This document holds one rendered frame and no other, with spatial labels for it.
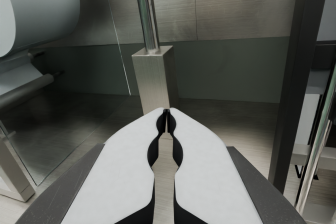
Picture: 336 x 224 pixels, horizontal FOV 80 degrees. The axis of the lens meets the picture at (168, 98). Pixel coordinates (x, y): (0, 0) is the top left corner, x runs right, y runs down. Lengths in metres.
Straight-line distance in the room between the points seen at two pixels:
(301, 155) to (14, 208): 0.61
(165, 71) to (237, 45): 0.31
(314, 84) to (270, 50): 0.44
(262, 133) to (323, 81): 0.37
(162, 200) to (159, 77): 0.30
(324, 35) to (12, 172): 0.63
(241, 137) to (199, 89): 0.28
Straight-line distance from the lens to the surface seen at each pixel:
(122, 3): 0.84
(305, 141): 0.53
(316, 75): 0.33
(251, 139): 0.64
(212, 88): 0.81
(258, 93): 0.81
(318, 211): 0.50
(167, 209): 0.49
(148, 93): 0.58
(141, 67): 0.55
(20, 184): 0.62
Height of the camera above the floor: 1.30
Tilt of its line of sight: 27 degrees down
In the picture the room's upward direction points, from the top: 8 degrees counter-clockwise
